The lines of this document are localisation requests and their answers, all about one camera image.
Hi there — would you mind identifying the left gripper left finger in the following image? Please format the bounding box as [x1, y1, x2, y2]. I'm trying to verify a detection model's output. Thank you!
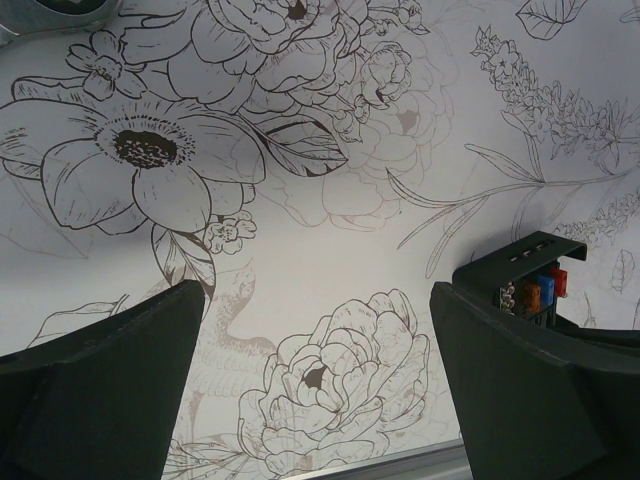
[1, 280, 205, 480]

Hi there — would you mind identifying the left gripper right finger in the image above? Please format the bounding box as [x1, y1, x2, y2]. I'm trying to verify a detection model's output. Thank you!
[430, 282, 639, 479]

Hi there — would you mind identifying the black fuse box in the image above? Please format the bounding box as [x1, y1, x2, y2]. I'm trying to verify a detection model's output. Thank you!
[451, 230, 640, 346]

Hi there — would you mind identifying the orange fuse in box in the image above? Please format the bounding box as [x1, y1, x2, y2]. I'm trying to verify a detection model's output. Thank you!
[522, 281, 541, 314]

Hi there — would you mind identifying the blue blade fuse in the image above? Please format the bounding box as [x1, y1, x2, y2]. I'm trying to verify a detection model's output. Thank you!
[536, 275, 555, 306]

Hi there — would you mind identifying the red blade fuse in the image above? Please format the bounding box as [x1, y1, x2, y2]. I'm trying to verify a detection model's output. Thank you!
[550, 267, 568, 298]

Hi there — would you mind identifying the floral printed mat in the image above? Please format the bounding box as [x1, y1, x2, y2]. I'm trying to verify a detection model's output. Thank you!
[1, 1, 639, 479]

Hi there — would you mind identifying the silver wrench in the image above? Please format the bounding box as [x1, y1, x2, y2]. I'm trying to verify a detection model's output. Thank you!
[1, 0, 123, 47]

